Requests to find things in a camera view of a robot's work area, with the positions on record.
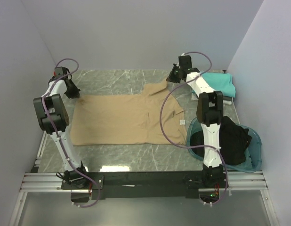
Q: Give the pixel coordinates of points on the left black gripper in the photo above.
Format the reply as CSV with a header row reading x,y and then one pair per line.
x,y
72,91

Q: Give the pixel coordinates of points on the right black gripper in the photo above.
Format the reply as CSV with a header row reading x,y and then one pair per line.
x,y
173,75

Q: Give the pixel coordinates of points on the beige t-shirt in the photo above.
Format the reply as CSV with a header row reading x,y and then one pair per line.
x,y
151,117

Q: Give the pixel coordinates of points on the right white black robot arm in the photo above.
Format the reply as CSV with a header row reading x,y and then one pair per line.
x,y
209,114

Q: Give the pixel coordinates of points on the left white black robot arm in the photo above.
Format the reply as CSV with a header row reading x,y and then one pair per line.
x,y
54,120

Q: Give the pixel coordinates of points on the folded teal t-shirt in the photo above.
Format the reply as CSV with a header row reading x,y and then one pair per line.
x,y
210,82

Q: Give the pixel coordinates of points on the folded white t-shirt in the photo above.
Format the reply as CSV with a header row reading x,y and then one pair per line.
x,y
226,100

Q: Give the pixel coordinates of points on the black clothes in basket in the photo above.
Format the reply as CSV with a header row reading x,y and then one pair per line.
x,y
218,143

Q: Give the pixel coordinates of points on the teal plastic basket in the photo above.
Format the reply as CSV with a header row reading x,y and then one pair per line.
x,y
253,155

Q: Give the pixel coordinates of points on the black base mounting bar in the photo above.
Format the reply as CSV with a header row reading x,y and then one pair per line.
x,y
145,184

